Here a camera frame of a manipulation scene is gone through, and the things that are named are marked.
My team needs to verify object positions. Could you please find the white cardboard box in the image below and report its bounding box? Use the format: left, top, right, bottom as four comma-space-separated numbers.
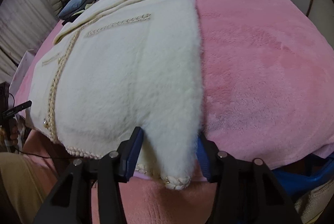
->
10, 49, 35, 94

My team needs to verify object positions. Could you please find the person's khaki clothing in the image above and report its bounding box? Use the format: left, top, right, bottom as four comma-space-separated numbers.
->
0, 152, 56, 224

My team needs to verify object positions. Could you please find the pink bed blanket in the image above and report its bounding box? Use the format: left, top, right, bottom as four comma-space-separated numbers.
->
14, 0, 334, 224

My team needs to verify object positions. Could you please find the white fuzzy cardigan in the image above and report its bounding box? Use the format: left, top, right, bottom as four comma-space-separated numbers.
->
27, 0, 206, 190

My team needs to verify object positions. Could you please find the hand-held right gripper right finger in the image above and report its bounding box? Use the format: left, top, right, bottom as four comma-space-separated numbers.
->
197, 133, 303, 224

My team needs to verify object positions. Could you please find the beige fuzzy cloth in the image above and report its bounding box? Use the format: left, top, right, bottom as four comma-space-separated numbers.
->
295, 182, 334, 224

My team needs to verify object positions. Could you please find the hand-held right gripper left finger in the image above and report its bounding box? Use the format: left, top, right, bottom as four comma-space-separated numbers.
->
33, 126, 144, 224

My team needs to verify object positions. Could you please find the blue plastic basin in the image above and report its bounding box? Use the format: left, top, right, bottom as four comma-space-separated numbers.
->
271, 159, 334, 204

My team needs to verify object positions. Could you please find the person's left hand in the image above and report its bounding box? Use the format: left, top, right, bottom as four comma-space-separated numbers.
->
0, 118, 20, 148

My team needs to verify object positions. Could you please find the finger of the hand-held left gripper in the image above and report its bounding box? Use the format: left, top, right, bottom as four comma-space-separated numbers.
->
2, 100, 32, 116

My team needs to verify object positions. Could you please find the white curtain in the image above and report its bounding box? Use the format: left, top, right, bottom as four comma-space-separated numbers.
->
0, 0, 60, 76

